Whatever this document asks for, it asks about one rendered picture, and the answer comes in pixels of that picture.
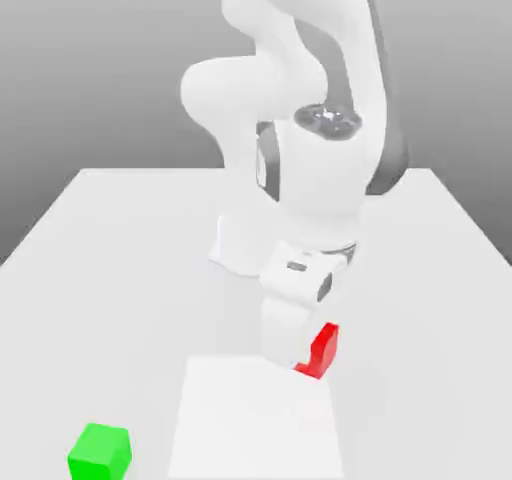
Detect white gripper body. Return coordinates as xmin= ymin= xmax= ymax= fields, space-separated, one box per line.
xmin=260 ymin=292 xmax=318 ymax=370

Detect small red cube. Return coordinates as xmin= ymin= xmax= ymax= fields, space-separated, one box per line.
xmin=293 ymin=321 xmax=340 ymax=381

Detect small green cube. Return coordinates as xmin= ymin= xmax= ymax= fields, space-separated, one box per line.
xmin=66 ymin=422 xmax=134 ymax=480

